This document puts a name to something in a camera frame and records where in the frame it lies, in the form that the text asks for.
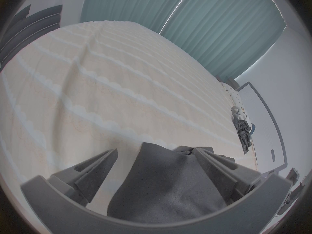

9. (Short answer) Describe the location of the white printed pillow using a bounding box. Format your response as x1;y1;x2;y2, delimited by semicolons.
219;81;247;114

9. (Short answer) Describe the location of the bed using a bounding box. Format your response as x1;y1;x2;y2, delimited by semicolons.
0;20;288;214

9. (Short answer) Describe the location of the pile of clothes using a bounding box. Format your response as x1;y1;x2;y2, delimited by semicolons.
231;106;256;135

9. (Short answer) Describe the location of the black T-shirt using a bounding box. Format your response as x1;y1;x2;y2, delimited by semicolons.
107;142;235;222

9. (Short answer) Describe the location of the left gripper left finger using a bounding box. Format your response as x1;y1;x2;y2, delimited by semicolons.
49;148;118;207

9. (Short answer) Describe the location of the grey bedside table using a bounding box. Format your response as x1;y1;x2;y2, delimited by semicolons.
216;75;240;90

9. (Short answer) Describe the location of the black garment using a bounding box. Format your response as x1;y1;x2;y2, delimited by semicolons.
234;120;253;155

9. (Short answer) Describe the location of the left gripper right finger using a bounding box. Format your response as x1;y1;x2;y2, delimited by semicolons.
195;148;262;206

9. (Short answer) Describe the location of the black chest of drawers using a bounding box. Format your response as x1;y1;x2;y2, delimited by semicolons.
0;5;63;63

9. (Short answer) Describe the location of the blue-green curtain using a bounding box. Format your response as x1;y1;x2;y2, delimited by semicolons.
160;0;287;78
80;0;198;35

